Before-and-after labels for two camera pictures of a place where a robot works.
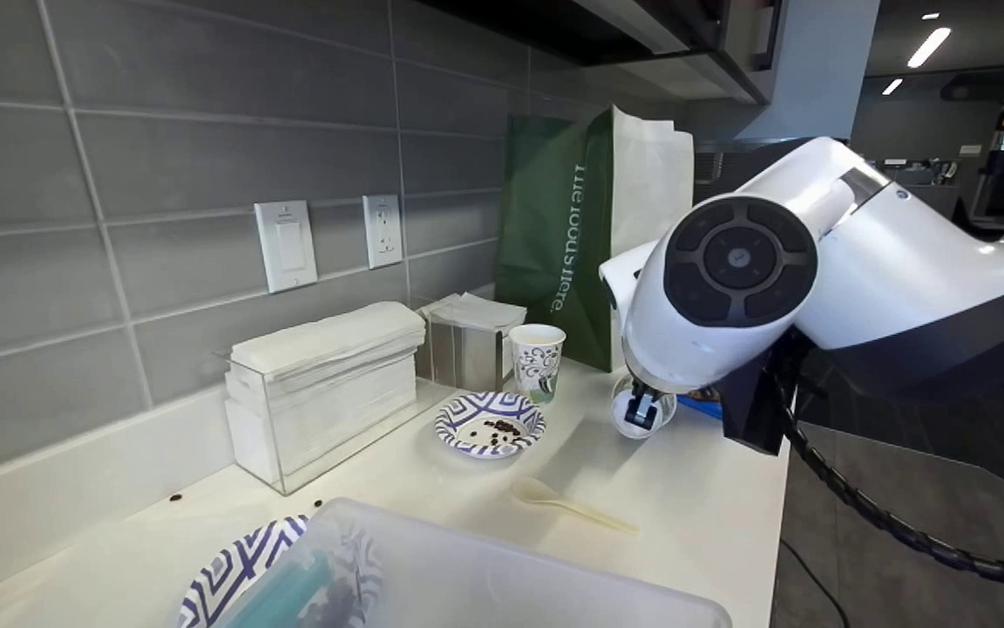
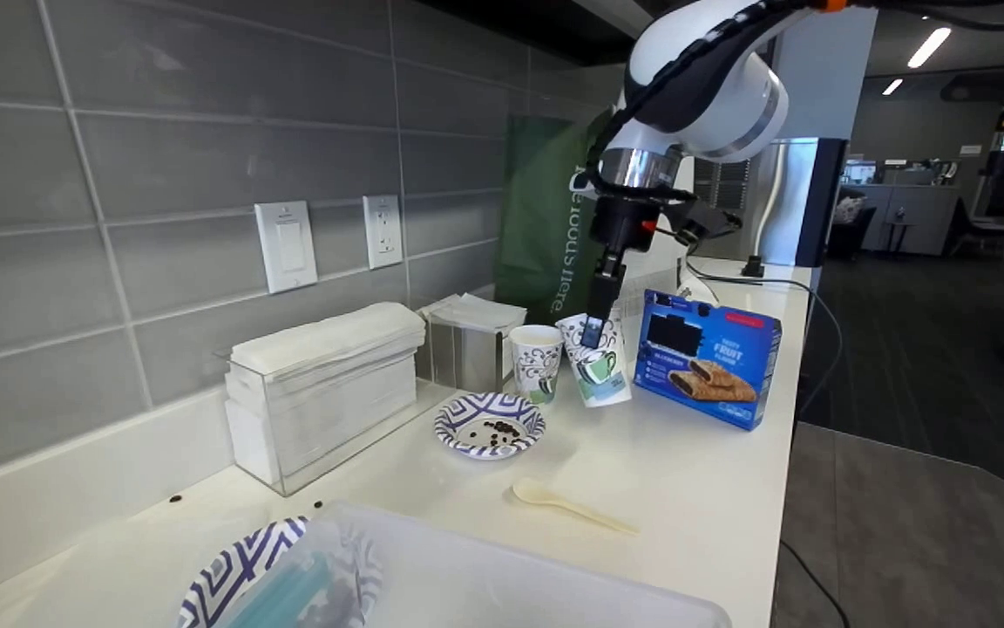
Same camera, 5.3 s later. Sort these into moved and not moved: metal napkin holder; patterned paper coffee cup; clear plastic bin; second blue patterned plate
Moved: patterned paper coffee cup
Not moved: metal napkin holder; second blue patterned plate; clear plastic bin
